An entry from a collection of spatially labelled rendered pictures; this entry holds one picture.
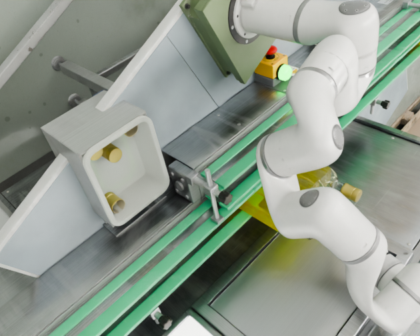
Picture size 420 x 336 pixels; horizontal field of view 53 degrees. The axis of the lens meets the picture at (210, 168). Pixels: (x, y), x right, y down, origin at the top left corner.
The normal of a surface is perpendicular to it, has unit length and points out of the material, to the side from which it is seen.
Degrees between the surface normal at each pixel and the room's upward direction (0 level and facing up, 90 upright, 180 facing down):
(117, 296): 90
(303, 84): 100
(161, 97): 0
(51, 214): 0
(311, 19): 92
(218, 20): 2
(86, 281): 90
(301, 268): 90
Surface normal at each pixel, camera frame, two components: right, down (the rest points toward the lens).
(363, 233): 0.46, -0.06
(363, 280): -0.64, 0.25
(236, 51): 0.73, 0.37
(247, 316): -0.15, -0.73
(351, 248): -0.05, 0.51
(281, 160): -0.70, 0.46
